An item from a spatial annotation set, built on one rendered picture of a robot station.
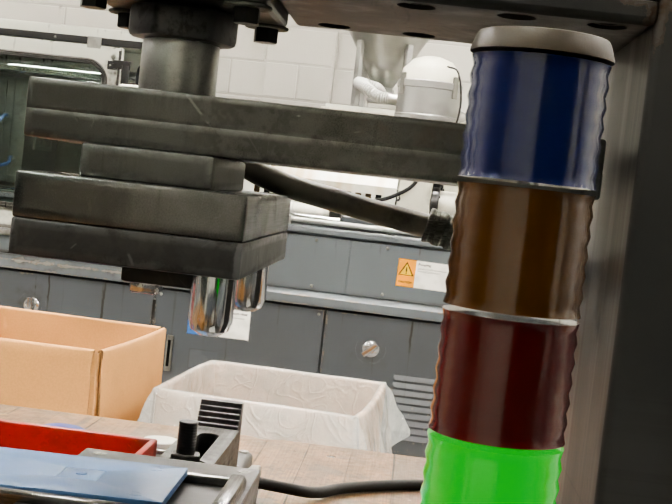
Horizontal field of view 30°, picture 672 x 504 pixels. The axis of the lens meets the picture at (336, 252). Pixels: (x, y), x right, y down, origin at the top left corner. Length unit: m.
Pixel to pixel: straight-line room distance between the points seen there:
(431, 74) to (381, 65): 0.48
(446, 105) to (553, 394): 5.01
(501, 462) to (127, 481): 0.33
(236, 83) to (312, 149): 6.64
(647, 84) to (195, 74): 0.21
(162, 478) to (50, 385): 2.27
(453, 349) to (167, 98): 0.27
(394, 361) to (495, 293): 4.76
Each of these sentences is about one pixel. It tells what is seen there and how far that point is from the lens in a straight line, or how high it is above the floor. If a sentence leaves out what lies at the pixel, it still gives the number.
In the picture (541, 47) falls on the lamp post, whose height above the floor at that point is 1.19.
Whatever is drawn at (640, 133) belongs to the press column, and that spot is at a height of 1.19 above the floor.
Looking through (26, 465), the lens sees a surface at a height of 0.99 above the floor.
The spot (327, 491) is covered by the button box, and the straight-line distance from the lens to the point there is 1.02.
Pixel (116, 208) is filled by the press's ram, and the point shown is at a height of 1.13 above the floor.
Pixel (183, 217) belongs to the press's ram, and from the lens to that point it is 0.53.
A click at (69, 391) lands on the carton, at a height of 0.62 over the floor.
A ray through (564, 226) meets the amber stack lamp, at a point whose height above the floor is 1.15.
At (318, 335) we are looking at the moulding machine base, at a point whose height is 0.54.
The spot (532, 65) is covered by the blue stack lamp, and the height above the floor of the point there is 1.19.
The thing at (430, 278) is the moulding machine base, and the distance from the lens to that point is 5.06.
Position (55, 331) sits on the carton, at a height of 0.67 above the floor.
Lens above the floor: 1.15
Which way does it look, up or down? 3 degrees down
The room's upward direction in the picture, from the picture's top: 6 degrees clockwise
